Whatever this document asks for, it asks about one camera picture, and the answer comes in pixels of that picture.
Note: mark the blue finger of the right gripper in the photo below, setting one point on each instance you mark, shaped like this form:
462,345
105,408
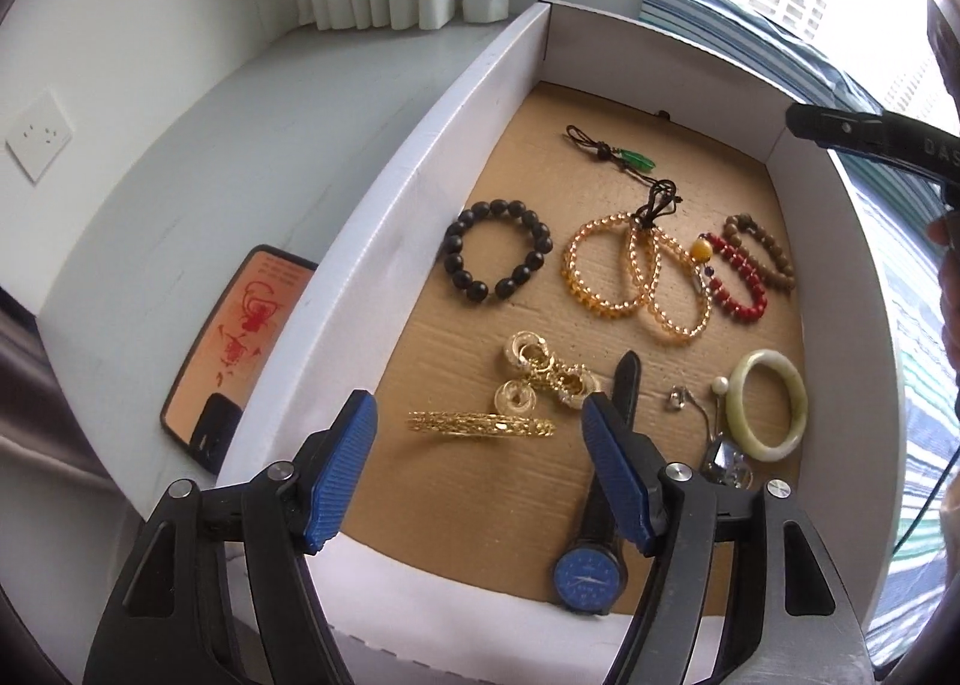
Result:
837,129

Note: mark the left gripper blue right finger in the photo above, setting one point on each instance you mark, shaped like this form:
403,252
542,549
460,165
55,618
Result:
627,464

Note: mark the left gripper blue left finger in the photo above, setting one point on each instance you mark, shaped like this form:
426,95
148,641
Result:
330,464

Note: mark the blue dial wristwatch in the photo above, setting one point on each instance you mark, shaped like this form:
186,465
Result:
591,575

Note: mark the pearl earring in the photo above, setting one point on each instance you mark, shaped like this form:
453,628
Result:
720,386

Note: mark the gold mesh bangle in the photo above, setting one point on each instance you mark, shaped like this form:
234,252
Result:
480,425

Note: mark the green jade bangle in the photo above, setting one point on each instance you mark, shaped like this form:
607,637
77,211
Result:
767,407

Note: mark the person's right hand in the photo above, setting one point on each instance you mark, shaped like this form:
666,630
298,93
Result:
944,232

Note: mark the blue striped bed sheet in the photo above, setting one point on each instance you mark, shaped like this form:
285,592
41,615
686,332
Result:
895,209

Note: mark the phone with orange case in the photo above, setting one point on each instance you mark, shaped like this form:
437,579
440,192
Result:
216,379

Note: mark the white cardboard box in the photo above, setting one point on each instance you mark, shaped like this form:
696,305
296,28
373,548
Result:
442,573

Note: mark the white wall socket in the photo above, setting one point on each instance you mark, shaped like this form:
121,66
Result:
38,135

